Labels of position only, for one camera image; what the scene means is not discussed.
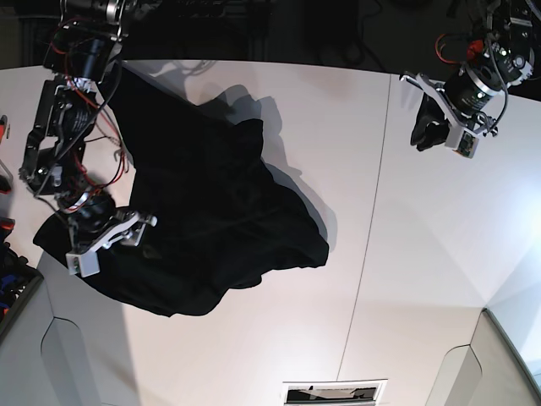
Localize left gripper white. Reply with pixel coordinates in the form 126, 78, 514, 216
400, 67, 498, 151

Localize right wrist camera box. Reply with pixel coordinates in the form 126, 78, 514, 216
66, 251, 100, 277

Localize orange black tool at edge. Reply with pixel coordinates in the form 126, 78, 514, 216
0, 115, 10, 142

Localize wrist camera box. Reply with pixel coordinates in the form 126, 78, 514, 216
444, 127, 479, 159
66, 251, 100, 277

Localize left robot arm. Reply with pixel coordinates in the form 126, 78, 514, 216
400, 1, 540, 158

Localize grey bin with colourful clothes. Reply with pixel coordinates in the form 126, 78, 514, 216
1, 217, 44, 341

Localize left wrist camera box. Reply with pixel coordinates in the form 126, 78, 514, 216
444, 127, 479, 159

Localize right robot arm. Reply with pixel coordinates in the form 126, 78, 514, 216
19, 1, 157, 277

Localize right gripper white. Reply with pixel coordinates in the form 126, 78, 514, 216
68, 196, 157, 255

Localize black t-shirt with graphic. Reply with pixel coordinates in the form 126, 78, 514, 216
32, 67, 331, 318

